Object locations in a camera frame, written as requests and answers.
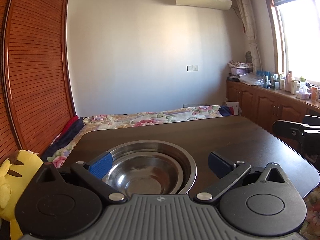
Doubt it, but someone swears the clear plastic bag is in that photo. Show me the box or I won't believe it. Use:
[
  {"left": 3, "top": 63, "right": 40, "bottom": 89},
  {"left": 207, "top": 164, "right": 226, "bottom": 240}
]
[{"left": 238, "top": 73, "right": 264, "bottom": 86}]

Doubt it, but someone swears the large steel bowl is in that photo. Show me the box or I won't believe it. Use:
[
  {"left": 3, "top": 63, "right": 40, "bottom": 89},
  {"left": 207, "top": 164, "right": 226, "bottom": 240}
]
[{"left": 101, "top": 140, "right": 197, "bottom": 196}]

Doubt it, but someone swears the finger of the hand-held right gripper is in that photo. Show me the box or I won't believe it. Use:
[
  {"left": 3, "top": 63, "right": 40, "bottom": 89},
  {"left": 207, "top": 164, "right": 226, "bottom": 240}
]
[{"left": 272, "top": 119, "right": 304, "bottom": 141}]

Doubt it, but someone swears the red cloth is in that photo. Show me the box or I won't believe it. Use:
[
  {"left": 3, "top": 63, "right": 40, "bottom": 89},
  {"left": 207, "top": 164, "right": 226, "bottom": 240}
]
[{"left": 61, "top": 116, "right": 79, "bottom": 136}]

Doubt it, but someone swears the wooden cabinet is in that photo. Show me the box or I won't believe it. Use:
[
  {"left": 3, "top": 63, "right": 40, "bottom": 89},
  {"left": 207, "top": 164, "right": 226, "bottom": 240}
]
[{"left": 226, "top": 79, "right": 320, "bottom": 136}]

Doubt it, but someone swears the wooden slatted wardrobe door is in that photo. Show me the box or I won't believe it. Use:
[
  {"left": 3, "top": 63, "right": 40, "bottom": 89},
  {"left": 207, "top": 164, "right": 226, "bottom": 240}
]
[{"left": 0, "top": 0, "right": 77, "bottom": 157}]

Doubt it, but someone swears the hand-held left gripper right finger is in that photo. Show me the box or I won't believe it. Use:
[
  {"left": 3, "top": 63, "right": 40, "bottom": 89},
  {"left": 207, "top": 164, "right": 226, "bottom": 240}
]
[{"left": 194, "top": 151, "right": 286, "bottom": 203}]

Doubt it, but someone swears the row of toiletry bottles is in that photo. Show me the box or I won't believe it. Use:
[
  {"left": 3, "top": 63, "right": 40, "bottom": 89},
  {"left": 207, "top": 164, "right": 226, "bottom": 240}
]
[{"left": 256, "top": 70, "right": 320, "bottom": 103}]

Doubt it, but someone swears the small steel bowl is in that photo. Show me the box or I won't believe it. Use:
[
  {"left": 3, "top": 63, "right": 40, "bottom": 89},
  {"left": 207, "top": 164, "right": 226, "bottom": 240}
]
[{"left": 107, "top": 152, "right": 181, "bottom": 195}]

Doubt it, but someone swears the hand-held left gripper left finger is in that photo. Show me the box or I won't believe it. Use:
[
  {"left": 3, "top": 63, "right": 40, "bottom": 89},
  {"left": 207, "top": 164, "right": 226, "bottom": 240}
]
[{"left": 35, "top": 152, "right": 127, "bottom": 203}]

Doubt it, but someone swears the pink box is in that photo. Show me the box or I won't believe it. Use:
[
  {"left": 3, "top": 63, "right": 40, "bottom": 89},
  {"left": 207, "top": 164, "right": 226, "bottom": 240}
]
[{"left": 231, "top": 67, "right": 250, "bottom": 77}]

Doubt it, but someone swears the medium steel bowl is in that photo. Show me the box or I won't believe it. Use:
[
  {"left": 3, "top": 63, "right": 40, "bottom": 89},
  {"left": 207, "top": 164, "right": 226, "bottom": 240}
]
[{"left": 105, "top": 147, "right": 187, "bottom": 195}]

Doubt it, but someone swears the blue blanket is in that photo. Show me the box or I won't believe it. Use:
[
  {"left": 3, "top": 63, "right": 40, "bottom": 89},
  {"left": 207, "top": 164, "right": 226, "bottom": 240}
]
[{"left": 41, "top": 106, "right": 233, "bottom": 161}]

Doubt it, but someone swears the yellow plush toy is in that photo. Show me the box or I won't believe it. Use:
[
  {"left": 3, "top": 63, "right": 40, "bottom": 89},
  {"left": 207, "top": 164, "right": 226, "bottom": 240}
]
[{"left": 0, "top": 150, "right": 44, "bottom": 239}]

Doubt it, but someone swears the window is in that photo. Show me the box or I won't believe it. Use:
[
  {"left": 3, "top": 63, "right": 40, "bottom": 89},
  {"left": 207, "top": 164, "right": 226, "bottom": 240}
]
[{"left": 260, "top": 0, "right": 320, "bottom": 85}]

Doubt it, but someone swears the patterned curtain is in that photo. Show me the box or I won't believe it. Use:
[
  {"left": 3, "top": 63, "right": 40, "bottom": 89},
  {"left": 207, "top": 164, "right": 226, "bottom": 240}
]
[{"left": 231, "top": 0, "right": 263, "bottom": 73}]

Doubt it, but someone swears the white paper bag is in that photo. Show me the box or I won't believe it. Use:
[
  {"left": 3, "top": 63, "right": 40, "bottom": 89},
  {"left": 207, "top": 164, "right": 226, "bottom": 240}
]
[{"left": 224, "top": 101, "right": 240, "bottom": 116}]

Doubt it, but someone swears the folded floral cloth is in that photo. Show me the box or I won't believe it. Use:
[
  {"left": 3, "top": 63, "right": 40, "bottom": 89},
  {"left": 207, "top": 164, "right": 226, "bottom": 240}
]
[{"left": 229, "top": 60, "right": 254, "bottom": 68}]

